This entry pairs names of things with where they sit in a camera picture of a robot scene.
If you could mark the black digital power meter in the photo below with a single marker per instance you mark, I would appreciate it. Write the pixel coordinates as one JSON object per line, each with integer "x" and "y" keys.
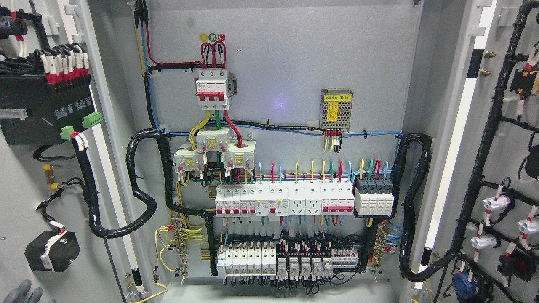
{"x": 38, "y": 113}

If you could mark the grey cabinet door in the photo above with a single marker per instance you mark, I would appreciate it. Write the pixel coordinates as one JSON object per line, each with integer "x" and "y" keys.
{"x": 493, "y": 203}
{"x": 102, "y": 271}

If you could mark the grey surge protector block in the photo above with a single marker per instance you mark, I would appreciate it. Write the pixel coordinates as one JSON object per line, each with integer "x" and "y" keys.
{"x": 373, "y": 198}

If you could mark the white socket breaker row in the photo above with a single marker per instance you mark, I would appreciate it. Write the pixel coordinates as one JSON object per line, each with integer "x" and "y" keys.
{"x": 275, "y": 200}

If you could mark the red white main breaker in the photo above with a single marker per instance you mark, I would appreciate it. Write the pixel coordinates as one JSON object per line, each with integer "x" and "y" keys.
{"x": 213, "y": 89}

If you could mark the white lower breaker row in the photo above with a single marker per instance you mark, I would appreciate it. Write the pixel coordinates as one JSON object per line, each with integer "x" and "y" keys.
{"x": 246, "y": 260}

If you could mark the lower relay terminal row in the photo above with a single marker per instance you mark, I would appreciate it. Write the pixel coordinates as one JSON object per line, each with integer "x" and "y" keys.
{"x": 313, "y": 258}

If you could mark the metal mesh power supply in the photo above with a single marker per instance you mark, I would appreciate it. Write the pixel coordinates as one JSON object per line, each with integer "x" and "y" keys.
{"x": 336, "y": 108}

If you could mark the white current transformers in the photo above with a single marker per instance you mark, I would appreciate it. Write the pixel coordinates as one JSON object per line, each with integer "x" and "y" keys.
{"x": 215, "y": 145}

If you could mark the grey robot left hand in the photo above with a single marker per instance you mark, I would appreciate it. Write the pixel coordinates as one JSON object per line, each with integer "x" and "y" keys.
{"x": 23, "y": 293}

